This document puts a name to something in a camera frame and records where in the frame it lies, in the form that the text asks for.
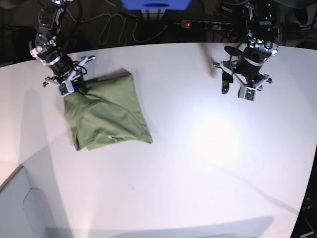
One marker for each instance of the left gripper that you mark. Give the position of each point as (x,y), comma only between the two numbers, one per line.
(246,73)

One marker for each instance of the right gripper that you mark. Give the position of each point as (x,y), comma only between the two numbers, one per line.
(68,75)

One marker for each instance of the green T-shirt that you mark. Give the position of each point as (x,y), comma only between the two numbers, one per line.
(108,113)

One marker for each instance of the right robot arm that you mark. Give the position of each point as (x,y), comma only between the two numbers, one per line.
(50,22)

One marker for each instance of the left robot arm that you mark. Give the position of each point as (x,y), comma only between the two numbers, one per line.
(257,44)

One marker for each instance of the black power strip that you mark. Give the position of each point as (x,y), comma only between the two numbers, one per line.
(207,25)

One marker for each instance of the blue plastic box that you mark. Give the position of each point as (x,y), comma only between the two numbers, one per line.
(155,4)

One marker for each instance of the grey panel at table corner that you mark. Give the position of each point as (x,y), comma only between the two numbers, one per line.
(22,211)

